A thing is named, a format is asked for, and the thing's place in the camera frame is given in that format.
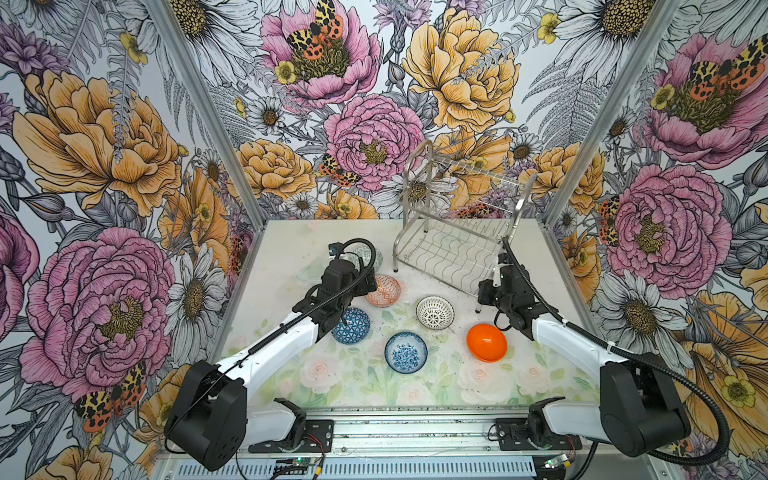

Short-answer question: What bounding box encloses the silver wire dish rack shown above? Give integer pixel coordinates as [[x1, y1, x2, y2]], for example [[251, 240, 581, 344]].
[[391, 140, 537, 297]]

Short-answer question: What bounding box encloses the left aluminium corner post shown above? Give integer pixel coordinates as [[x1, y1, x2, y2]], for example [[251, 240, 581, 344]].
[[147, 1, 266, 233]]

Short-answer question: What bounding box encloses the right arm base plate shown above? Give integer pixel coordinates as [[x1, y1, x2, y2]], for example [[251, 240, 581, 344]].
[[493, 417, 582, 452]]

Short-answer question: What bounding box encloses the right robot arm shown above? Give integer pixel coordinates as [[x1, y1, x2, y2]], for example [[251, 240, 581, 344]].
[[478, 253, 691, 457]]

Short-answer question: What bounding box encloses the blue floral bowl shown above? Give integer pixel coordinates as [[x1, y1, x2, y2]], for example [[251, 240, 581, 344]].
[[384, 331, 428, 375]]

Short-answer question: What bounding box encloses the right aluminium corner post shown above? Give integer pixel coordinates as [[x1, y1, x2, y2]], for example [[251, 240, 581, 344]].
[[542, 0, 682, 227]]

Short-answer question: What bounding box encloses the orange plastic bowl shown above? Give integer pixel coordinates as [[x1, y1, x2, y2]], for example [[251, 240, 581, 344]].
[[466, 324, 508, 363]]

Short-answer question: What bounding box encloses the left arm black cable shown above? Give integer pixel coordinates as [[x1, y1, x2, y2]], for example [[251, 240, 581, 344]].
[[164, 237, 378, 454]]

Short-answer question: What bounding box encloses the aluminium corner post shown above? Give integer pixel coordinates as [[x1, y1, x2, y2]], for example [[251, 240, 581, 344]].
[[542, 0, 682, 227], [147, 1, 266, 233]]

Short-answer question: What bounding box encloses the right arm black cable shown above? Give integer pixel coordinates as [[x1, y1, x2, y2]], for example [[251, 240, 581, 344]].
[[501, 237, 731, 468]]

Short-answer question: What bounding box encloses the white black lattice bowl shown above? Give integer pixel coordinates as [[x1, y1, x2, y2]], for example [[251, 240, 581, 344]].
[[416, 296, 455, 331]]

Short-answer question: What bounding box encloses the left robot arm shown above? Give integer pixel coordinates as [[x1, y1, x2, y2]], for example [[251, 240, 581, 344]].
[[164, 256, 377, 471]]

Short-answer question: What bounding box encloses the green patterned bowl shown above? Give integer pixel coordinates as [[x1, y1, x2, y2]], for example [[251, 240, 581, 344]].
[[340, 244, 383, 274]]

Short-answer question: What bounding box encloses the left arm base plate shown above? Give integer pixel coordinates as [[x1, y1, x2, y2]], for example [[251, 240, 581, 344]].
[[247, 419, 335, 454]]

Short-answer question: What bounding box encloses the green circuit board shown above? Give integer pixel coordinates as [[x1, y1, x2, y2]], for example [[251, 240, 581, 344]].
[[543, 453, 571, 469]]

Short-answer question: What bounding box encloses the aluminium front rail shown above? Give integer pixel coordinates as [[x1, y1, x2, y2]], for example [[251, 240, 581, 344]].
[[152, 409, 685, 479]]

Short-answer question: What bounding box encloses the dark blue patterned bowl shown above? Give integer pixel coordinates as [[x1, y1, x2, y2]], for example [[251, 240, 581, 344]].
[[332, 307, 371, 345]]

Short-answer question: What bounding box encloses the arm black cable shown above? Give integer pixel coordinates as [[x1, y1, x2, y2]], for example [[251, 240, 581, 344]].
[[501, 237, 731, 468], [164, 237, 378, 454]]

